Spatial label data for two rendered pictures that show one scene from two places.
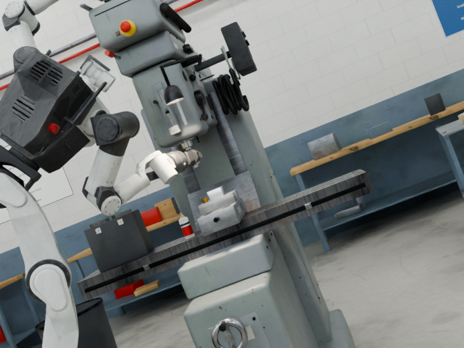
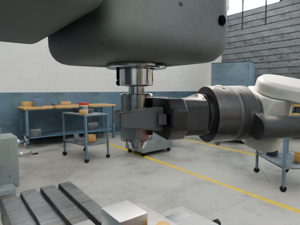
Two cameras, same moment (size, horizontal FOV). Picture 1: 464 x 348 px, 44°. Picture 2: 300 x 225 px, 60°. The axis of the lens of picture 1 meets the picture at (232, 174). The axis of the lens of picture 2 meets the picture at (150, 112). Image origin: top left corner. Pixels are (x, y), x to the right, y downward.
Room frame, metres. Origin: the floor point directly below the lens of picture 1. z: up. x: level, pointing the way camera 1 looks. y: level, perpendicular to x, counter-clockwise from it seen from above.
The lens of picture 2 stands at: (2.63, 0.41, 1.28)
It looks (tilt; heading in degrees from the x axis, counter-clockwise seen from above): 5 degrees down; 226
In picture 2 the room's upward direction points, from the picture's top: straight up
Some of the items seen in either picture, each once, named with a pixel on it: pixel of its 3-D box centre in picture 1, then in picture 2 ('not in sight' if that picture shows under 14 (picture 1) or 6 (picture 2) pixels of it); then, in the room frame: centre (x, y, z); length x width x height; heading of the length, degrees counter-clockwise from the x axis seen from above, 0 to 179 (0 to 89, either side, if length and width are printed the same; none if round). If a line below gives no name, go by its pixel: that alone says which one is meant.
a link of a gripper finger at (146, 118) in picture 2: not in sight; (142, 119); (2.40, 0.16, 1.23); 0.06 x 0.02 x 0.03; 152
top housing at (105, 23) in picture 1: (141, 27); not in sight; (2.40, 0.13, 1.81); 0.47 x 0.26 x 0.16; 172
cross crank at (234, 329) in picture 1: (230, 333); not in sight; (1.89, 0.20, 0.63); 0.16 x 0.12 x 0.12; 172
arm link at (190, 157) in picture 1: (180, 161); (193, 116); (2.30, 0.17, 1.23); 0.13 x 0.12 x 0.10; 62
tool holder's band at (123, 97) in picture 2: not in sight; (136, 97); (2.38, 0.13, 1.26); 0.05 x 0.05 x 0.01
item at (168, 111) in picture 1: (166, 108); not in sight; (2.27, 0.14, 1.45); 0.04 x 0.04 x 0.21; 82
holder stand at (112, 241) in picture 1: (119, 238); not in sight; (2.43, 0.54, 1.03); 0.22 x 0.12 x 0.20; 85
